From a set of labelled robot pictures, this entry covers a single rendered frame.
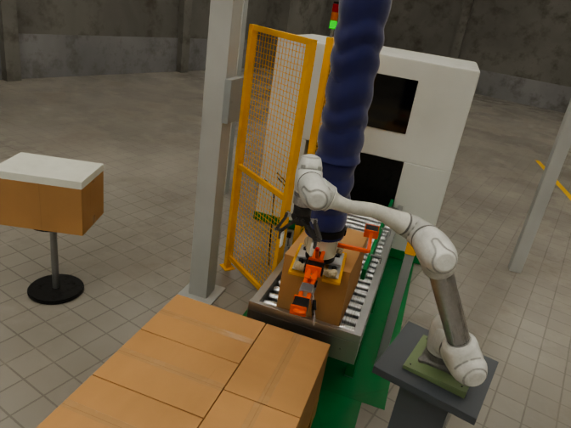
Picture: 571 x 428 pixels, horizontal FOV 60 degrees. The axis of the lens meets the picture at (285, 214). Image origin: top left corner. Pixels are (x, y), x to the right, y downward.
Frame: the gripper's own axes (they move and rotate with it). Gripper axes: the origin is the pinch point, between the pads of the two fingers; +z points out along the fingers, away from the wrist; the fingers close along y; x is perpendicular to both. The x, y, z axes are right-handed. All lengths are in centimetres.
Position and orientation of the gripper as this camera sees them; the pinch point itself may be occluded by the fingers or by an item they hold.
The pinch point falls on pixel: (296, 248)
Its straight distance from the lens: 208.7
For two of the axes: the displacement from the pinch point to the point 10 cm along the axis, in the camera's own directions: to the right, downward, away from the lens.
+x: -3.2, 3.4, -8.8
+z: -1.4, 9.1, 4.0
